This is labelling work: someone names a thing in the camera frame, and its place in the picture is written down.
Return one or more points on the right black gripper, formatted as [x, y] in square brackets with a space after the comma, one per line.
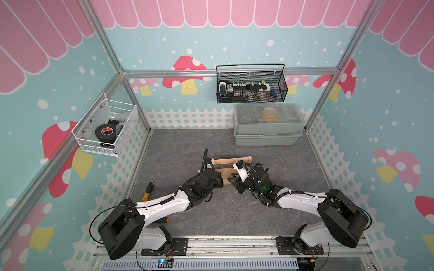
[238, 183]

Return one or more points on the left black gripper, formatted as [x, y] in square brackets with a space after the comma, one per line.
[218, 180]

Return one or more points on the wooden jewelry display stand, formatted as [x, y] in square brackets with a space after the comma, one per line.
[225, 167]

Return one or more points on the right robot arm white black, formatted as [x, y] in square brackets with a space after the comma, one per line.
[341, 219]

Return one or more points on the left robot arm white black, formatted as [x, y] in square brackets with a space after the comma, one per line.
[128, 224]

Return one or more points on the green plastic storage box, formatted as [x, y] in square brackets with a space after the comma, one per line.
[251, 129]

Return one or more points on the yellow black screwdriver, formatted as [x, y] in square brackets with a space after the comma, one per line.
[148, 191]

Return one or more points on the yellow item in box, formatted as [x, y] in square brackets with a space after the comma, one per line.
[270, 113]

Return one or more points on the white black device in basket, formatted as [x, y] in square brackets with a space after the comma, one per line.
[242, 90]

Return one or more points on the green circuit board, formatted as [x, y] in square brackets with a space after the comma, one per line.
[165, 263]

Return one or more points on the black tape roll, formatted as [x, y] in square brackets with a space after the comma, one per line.
[106, 133]

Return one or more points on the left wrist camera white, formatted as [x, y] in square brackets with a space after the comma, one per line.
[209, 163]

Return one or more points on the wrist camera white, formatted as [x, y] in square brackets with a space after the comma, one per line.
[209, 163]
[241, 170]

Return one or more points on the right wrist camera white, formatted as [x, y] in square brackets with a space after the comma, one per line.
[241, 170]

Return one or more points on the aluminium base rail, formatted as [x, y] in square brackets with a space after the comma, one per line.
[243, 253]

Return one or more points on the black wire mesh basket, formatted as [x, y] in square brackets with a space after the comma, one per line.
[272, 74]

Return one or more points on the white wire basket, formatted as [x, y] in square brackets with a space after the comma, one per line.
[105, 111]

